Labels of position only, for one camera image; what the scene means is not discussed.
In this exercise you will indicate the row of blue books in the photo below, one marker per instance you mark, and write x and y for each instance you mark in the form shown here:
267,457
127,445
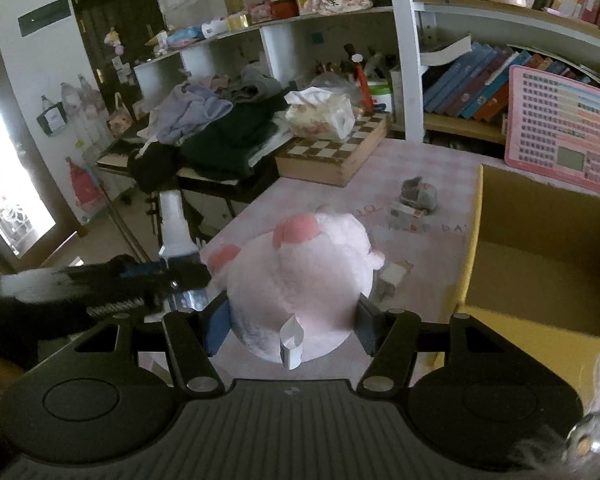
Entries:
476,85

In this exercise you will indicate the floral tissue pack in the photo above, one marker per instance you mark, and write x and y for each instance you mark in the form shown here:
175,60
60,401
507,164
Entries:
319,114

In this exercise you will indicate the pile of clothes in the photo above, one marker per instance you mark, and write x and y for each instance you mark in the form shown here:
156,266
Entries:
219,128

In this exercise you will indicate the grey toy car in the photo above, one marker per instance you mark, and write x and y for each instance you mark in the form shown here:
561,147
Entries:
419,194

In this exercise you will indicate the white small box red label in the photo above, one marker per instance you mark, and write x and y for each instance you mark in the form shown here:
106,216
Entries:
404,212

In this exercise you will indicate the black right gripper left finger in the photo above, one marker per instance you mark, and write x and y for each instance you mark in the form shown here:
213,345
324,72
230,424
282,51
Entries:
192,338

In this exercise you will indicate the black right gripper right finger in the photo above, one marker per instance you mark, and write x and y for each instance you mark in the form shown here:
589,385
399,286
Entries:
389,338

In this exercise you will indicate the pink keyboard toy tablet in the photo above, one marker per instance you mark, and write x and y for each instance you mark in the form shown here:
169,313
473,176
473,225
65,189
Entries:
553,127

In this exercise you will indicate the yellow cardboard box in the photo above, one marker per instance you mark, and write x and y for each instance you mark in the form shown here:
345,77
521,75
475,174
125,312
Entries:
532,272

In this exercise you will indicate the pink plush pig toy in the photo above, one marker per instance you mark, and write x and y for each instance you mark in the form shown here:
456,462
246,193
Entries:
293,290

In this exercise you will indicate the white bookshelf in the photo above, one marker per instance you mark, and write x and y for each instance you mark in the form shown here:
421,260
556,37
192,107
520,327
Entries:
289,50

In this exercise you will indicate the red pen bottle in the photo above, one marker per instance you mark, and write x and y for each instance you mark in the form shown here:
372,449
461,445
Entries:
357,60

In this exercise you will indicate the white charger plug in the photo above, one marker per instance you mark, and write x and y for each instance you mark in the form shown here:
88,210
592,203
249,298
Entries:
390,279

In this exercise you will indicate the wooden chess board box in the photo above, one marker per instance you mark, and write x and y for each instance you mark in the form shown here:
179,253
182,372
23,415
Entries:
330,162

